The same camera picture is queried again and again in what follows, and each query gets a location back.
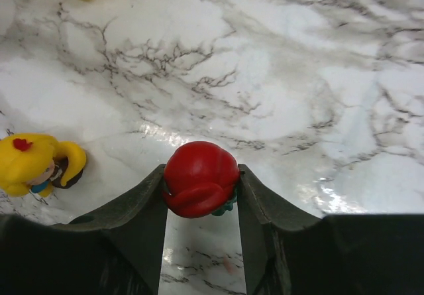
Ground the yellow duck toy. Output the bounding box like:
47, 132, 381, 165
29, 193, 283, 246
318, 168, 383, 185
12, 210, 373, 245
1, 133, 87, 198

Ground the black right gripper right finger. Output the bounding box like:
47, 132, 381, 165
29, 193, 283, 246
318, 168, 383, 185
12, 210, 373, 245
237, 165, 423, 294

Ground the red hair mermaid toy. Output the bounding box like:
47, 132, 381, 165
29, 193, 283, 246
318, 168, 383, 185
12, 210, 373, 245
162, 141, 240, 219

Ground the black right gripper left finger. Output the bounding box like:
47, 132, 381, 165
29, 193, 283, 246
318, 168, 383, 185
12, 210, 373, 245
1, 165, 168, 294

